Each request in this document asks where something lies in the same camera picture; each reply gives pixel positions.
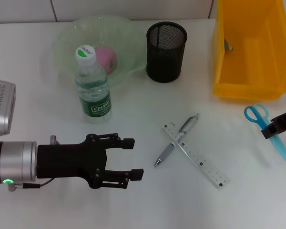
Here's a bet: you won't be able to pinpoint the clear green-label water bottle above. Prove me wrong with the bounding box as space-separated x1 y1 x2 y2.
74 44 113 124

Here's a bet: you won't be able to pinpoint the black mesh pen holder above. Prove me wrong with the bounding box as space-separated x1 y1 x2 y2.
146 21 188 83

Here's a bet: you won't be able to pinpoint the pink toy peach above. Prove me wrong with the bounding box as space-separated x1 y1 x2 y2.
94 46 118 75

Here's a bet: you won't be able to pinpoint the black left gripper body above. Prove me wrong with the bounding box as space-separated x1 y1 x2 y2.
36 133 108 189

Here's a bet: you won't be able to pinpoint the yellow plastic bin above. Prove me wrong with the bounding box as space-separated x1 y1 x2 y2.
212 0 286 101

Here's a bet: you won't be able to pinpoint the green glass fruit bowl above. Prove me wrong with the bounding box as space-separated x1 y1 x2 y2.
52 14 149 88

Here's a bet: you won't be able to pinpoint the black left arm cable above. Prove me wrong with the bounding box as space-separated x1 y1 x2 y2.
7 178 56 192

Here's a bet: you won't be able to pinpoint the clear plastic ruler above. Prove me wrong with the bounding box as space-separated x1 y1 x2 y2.
161 121 230 189

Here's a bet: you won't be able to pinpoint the silver grey pen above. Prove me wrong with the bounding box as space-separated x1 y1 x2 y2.
153 113 201 167

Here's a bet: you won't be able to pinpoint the blue scissors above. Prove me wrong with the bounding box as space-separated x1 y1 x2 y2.
244 103 286 164

